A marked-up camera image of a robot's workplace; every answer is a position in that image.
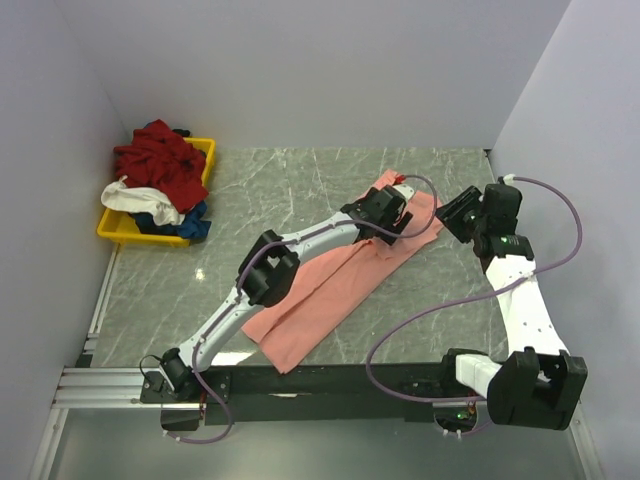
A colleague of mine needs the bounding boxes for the pink t shirt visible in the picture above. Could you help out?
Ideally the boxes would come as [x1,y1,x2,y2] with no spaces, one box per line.
[242,191,442,374]

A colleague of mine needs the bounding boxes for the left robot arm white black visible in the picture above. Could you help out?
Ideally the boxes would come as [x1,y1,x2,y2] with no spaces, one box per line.
[159,184,415,402]

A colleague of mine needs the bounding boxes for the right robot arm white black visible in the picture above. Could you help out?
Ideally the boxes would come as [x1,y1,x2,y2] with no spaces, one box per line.
[436,175,588,430]

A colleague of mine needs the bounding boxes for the blue t shirt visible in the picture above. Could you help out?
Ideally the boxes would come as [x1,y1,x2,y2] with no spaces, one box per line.
[130,201,211,240]

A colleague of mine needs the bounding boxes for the black base beam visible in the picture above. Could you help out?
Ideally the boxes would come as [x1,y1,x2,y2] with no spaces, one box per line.
[139,362,486,426]

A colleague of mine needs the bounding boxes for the red t shirt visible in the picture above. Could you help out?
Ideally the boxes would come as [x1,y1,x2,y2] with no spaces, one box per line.
[113,120,208,214]

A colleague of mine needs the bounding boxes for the yellow plastic bin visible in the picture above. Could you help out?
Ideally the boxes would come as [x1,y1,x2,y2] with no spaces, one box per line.
[96,137,216,248]

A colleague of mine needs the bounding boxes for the white t shirt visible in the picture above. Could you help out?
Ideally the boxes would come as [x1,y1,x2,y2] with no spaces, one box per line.
[100,176,185,226]

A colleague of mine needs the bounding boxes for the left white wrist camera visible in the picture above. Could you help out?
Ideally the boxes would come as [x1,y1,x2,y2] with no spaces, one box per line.
[392,174,415,202]

